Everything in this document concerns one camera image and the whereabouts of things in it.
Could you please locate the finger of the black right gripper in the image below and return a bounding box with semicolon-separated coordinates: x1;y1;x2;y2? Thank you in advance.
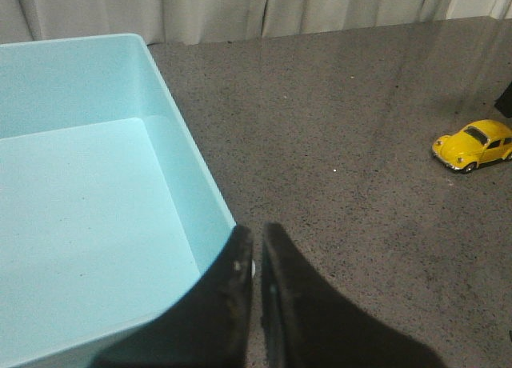
494;83;512;118

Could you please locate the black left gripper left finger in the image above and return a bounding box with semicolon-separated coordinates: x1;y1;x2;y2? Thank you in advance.
92;226;253;367

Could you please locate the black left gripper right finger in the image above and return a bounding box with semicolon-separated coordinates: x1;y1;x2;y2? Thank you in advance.
261;223;445;367

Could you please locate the yellow toy beetle car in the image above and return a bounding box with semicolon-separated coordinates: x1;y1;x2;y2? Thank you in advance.
431;119;511;174

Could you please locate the light blue plastic box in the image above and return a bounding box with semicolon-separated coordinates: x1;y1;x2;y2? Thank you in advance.
1;34;235;367

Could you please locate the white pleated curtain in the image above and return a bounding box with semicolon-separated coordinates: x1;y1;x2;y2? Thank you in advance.
1;0;511;44

